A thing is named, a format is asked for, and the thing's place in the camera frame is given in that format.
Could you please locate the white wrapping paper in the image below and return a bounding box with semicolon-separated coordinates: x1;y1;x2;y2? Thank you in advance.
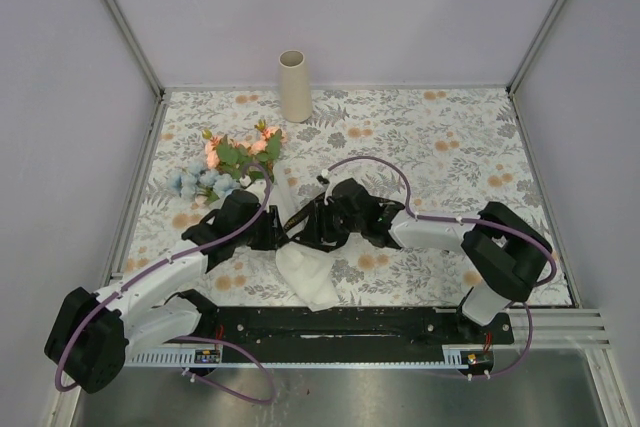
268;162;339;312

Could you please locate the black ribbon with gold lettering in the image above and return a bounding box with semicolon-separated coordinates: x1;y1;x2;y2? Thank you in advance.
283;204;319;239

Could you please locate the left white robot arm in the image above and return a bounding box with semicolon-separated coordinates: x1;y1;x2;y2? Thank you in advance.
44;190;282;393

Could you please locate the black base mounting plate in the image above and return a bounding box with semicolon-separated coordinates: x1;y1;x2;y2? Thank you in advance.
193;306;514;353

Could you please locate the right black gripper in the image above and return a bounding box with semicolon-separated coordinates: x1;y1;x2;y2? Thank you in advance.
299;198;364;245

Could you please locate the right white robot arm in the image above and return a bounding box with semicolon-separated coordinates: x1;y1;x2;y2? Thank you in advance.
296;178;552;343

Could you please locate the artificial flower bouquet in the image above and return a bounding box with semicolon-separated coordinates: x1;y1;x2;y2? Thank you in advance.
167;119;286;205

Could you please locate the white slotted cable duct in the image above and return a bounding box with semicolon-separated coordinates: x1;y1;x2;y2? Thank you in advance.
125;339;494;370

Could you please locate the beige ceramic vase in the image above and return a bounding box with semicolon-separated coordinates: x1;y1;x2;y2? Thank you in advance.
279;50;313;123

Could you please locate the aluminium frame rail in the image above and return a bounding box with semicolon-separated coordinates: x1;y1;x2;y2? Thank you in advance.
101;0;167;286

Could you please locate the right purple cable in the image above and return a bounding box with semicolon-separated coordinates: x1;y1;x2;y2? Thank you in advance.
317;156;559;381

